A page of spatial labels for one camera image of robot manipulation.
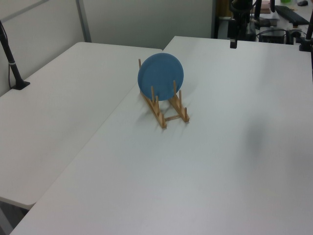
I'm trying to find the black electronics box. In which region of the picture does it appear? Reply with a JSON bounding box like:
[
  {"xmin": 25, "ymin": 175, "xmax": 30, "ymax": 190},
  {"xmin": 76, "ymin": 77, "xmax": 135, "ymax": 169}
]
[{"xmin": 258, "ymin": 29, "xmax": 287, "ymax": 44}]

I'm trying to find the blue round plate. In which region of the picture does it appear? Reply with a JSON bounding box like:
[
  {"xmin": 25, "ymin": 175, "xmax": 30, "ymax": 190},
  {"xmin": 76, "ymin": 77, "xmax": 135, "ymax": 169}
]
[{"xmin": 137, "ymin": 52, "xmax": 185, "ymax": 101}]

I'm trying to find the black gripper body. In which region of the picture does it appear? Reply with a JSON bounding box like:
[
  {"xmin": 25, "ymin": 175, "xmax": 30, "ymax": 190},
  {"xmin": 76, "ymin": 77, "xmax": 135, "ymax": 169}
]
[{"xmin": 228, "ymin": 18, "xmax": 247, "ymax": 41}]

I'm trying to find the pink box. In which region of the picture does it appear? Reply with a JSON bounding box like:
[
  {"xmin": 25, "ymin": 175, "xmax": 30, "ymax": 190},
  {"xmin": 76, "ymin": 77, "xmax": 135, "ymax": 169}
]
[{"xmin": 260, "ymin": 0, "xmax": 272, "ymax": 13}]

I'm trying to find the black camera stand pole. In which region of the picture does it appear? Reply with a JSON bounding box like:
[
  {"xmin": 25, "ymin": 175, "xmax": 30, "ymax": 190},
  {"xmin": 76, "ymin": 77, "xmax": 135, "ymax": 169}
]
[{"xmin": 0, "ymin": 19, "xmax": 31, "ymax": 91}]

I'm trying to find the black monitor stand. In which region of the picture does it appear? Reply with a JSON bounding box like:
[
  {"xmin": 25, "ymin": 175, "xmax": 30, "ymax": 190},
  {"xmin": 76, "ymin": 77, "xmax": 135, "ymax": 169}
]
[{"xmin": 253, "ymin": 0, "xmax": 263, "ymax": 24}]

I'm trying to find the black clamped stand pole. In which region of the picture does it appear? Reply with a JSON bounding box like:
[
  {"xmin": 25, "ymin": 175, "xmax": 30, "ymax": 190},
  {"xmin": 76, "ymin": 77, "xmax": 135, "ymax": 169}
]
[{"xmin": 298, "ymin": 13, "xmax": 313, "ymax": 52}]

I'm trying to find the black computer keyboard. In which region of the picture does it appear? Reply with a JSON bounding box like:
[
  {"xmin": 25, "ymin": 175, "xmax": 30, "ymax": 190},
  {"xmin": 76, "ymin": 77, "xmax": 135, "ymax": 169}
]
[{"xmin": 274, "ymin": 5, "xmax": 310, "ymax": 25}]

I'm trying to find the wooden plate rack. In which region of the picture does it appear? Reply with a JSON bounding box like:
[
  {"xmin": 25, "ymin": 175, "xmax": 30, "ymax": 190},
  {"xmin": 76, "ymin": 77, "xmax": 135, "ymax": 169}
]
[{"xmin": 137, "ymin": 58, "xmax": 190, "ymax": 130}]

